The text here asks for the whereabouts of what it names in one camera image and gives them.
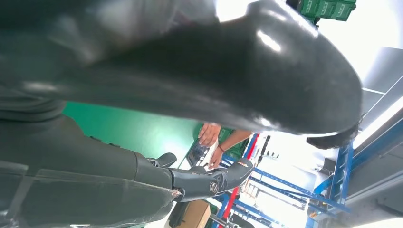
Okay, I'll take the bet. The black tablet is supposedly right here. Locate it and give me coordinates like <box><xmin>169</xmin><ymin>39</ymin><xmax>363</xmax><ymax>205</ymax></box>
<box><xmin>186</xmin><ymin>140</ymin><xmax>211</xmax><ymax>167</ymax></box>

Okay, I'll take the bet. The small cardboard box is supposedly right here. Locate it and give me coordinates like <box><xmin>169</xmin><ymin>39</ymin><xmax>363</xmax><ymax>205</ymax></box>
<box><xmin>176</xmin><ymin>199</ymin><xmax>211</xmax><ymax>228</ymax></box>

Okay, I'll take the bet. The person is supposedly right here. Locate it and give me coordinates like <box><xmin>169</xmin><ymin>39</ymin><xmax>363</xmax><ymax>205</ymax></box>
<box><xmin>197</xmin><ymin>123</ymin><xmax>252</xmax><ymax>171</ymax></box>

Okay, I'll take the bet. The red pole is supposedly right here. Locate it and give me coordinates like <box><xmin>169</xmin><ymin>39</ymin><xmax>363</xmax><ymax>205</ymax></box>
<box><xmin>217</xmin><ymin>133</ymin><xmax>261</xmax><ymax>228</ymax></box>

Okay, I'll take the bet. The green crate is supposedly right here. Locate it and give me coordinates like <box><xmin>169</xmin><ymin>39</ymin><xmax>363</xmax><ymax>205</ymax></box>
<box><xmin>299</xmin><ymin>0</ymin><xmax>357</xmax><ymax>23</ymax></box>
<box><xmin>217</xmin><ymin>126</ymin><xmax>251</xmax><ymax>160</ymax></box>

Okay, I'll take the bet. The blue metal rack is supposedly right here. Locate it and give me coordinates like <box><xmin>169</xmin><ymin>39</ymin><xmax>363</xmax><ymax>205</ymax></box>
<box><xmin>209</xmin><ymin>118</ymin><xmax>403</xmax><ymax>228</ymax></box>

